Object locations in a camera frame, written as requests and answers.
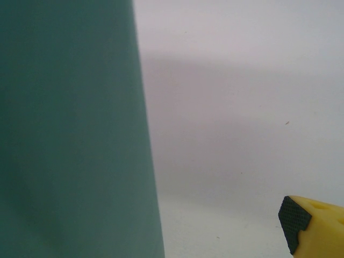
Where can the green paper box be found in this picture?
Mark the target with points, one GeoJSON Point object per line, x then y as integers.
{"type": "Point", "coordinates": [72, 129]}

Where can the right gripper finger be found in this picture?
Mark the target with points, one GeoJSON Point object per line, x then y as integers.
{"type": "Point", "coordinates": [322, 231]}

